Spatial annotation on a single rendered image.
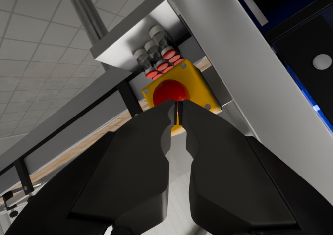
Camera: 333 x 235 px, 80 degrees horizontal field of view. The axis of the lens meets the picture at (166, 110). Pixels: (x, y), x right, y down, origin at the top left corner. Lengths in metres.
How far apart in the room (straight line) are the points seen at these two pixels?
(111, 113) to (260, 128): 0.29
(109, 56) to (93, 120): 0.18
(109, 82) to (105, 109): 0.06
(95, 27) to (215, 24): 0.35
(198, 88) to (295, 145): 0.11
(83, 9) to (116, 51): 0.28
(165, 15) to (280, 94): 0.18
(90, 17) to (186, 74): 0.37
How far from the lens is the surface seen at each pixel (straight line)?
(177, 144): 4.36
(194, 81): 0.24
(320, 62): 0.24
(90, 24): 0.55
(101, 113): 0.44
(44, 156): 0.57
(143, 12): 0.29
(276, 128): 0.23
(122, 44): 0.31
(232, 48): 0.24
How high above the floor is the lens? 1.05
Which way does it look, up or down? 11 degrees down
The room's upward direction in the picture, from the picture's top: 152 degrees clockwise
